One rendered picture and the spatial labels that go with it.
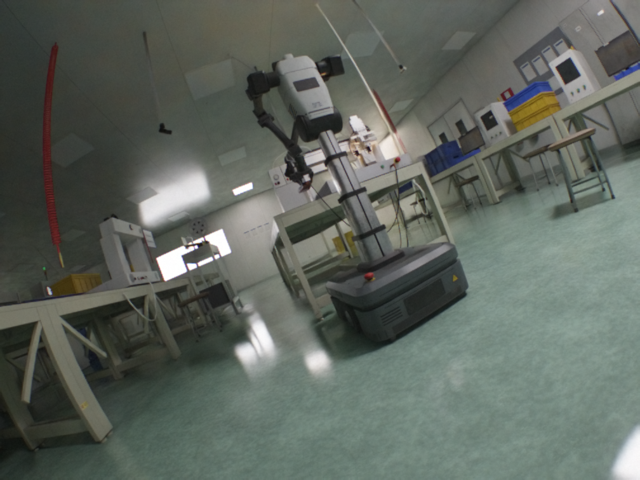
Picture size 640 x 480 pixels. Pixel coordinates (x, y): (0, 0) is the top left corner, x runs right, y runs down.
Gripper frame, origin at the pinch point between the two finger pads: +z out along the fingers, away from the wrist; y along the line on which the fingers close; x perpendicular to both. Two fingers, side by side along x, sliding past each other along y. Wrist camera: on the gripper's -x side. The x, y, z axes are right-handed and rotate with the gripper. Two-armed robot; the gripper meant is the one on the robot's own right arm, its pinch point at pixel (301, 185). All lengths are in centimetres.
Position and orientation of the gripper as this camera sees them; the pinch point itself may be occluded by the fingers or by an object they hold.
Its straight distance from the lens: 199.5
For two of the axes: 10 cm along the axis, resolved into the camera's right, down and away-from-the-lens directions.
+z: 4.3, 8.7, -2.6
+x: 0.8, -3.2, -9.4
